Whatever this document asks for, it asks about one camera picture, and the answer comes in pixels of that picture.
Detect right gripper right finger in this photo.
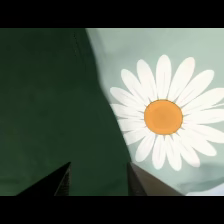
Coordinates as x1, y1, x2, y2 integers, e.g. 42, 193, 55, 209
127, 161, 184, 197

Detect dark green T-shirt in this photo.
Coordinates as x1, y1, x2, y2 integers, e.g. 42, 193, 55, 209
0, 28, 135, 197

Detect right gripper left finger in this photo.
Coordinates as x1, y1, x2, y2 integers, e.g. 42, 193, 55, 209
17, 161, 72, 197

